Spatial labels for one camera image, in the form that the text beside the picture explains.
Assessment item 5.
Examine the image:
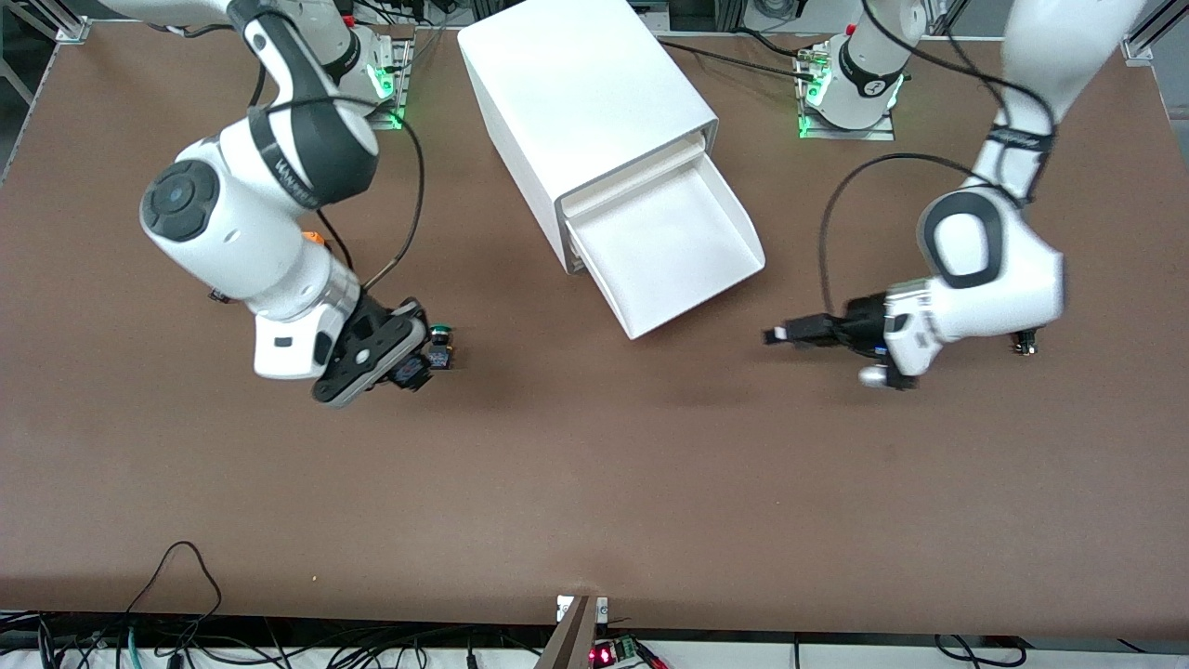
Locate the white plastic drawer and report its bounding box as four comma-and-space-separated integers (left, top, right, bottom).
555, 130, 718, 219
565, 153, 767, 341

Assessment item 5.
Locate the white drawer cabinet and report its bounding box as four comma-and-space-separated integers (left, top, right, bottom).
457, 0, 719, 275

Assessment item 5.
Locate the circuit board with red light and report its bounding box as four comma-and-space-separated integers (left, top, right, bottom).
590, 635, 670, 669

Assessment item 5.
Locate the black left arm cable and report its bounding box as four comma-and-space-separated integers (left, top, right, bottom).
817, 0, 1060, 317

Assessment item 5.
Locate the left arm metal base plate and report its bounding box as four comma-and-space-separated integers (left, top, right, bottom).
794, 46, 897, 142

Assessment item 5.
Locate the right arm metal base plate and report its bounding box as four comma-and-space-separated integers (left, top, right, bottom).
367, 37, 415, 131

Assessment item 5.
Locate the black cable loop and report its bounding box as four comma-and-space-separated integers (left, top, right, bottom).
125, 541, 224, 619

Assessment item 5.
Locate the black cable behind cabinet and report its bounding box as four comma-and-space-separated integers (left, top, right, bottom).
650, 35, 828, 80

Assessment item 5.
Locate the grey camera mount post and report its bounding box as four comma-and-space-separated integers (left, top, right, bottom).
534, 595, 609, 669

